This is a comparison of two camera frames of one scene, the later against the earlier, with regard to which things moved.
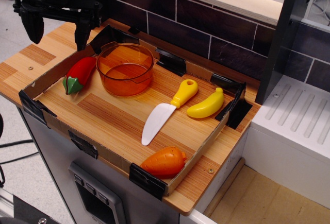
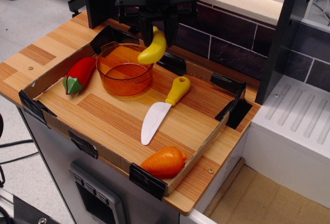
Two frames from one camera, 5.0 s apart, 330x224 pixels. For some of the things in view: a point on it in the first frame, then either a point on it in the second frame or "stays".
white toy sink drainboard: x=298 y=113 stays
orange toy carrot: x=165 y=162 stays
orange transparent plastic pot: x=125 y=69 stays
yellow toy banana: x=207 y=106 → x=155 y=50
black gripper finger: x=34 y=24 → x=147 y=32
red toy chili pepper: x=78 y=74 stays
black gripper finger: x=82 y=33 → x=170 y=25
